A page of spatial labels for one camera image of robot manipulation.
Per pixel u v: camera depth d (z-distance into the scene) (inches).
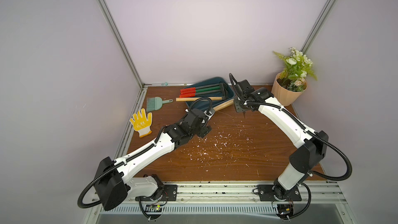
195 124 22.8
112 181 15.2
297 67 35.5
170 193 28.7
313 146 16.7
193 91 42.2
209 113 25.3
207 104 43.7
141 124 39.1
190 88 43.1
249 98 22.1
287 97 38.4
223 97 42.0
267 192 28.5
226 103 32.8
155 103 43.3
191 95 41.7
